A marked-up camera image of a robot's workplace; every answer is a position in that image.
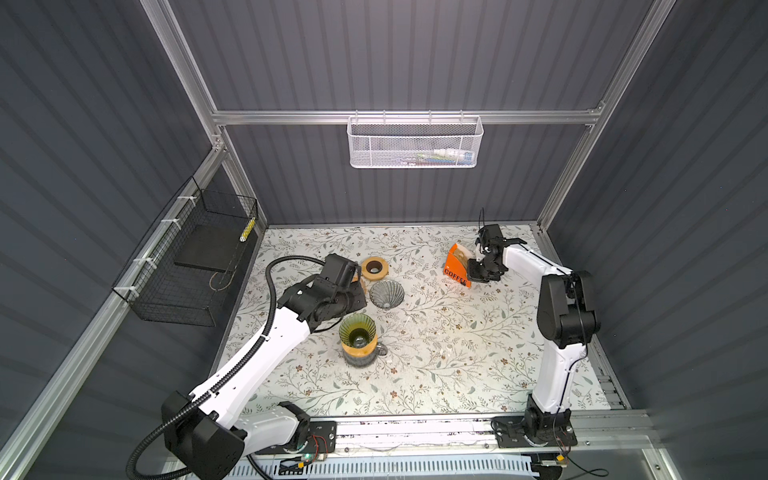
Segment orange coffee filter pack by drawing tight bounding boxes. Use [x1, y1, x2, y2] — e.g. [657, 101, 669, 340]
[443, 243, 476, 288]

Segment green glass dripper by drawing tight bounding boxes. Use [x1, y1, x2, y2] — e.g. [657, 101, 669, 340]
[339, 313, 377, 349]

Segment grey glass carafe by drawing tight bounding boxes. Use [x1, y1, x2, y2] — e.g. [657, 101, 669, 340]
[343, 344, 389, 368]

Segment bamboo ring holder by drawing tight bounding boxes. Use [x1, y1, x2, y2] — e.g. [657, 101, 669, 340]
[342, 337, 378, 359]
[361, 257, 389, 281]

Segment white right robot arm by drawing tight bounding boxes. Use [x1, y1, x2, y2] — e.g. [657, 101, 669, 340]
[468, 224, 600, 438]

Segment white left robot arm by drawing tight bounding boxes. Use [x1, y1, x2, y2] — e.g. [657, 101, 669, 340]
[161, 254, 366, 479]

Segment grey glass dripper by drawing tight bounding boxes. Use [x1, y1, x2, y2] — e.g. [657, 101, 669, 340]
[369, 280, 405, 310]

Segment yellow marker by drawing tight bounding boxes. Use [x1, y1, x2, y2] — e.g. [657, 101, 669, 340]
[239, 217, 256, 243]

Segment items in white basket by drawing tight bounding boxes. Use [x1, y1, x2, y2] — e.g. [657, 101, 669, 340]
[399, 148, 476, 167]

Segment black flat pad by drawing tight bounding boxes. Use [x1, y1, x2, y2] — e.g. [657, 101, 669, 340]
[174, 225, 245, 273]

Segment black corrugated cable conduit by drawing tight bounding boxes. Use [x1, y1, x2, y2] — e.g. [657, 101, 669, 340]
[124, 254, 328, 480]

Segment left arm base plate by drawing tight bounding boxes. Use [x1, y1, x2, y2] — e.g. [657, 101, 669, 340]
[275, 420, 338, 456]

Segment black wire basket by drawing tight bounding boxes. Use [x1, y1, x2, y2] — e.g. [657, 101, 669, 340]
[113, 179, 259, 327]

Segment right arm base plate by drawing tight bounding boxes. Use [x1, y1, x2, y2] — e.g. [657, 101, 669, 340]
[490, 412, 578, 449]

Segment white wire basket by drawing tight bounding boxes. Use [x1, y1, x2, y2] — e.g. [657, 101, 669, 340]
[346, 114, 484, 169]

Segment white slotted cable duct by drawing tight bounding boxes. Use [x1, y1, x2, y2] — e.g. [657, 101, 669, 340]
[257, 454, 540, 479]

